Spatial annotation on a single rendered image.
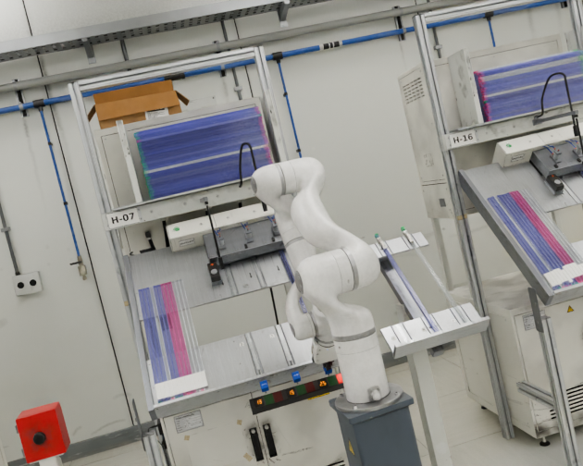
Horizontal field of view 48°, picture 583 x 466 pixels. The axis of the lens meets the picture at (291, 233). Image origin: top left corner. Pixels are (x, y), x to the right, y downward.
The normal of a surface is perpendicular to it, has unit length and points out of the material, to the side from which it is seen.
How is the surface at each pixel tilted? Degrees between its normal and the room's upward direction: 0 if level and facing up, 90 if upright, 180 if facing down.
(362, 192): 90
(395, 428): 90
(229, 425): 90
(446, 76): 90
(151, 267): 43
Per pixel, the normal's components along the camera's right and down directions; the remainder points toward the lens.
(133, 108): 0.18, -0.15
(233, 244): -0.04, -0.69
